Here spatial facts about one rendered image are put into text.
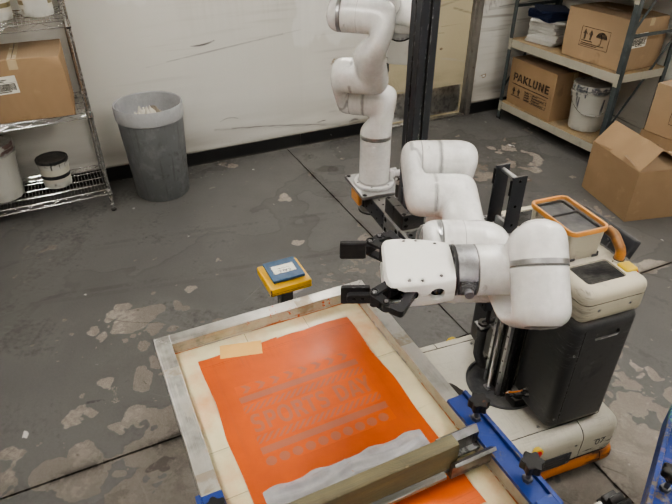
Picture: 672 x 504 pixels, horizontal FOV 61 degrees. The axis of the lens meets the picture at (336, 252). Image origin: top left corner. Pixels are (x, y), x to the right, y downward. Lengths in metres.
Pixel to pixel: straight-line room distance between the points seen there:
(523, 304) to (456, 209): 0.48
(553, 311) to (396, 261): 0.22
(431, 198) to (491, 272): 0.44
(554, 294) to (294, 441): 0.71
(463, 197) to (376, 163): 0.57
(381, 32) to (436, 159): 0.36
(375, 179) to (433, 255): 0.97
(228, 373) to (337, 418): 0.30
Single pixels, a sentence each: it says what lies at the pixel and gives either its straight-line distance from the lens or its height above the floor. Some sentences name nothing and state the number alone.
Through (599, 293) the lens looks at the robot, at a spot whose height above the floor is 0.90.
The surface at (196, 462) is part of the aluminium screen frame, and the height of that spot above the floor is 0.99.
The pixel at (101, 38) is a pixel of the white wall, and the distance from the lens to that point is 4.34.
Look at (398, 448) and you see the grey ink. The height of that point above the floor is 0.96.
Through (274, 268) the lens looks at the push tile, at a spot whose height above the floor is 0.97.
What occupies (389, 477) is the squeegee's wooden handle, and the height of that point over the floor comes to 1.05.
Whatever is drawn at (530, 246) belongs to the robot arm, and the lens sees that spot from 0.77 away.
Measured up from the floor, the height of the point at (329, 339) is 0.95.
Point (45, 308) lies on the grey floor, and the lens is 3.46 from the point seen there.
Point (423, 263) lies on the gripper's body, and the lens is 0.81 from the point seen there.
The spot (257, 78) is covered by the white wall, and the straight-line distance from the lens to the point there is 4.63.
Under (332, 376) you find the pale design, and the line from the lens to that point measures 1.40.
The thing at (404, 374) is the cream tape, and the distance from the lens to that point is 1.42.
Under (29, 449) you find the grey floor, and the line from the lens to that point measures 2.76.
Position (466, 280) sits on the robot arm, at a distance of 0.81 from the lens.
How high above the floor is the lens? 1.97
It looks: 34 degrees down
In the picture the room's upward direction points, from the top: straight up
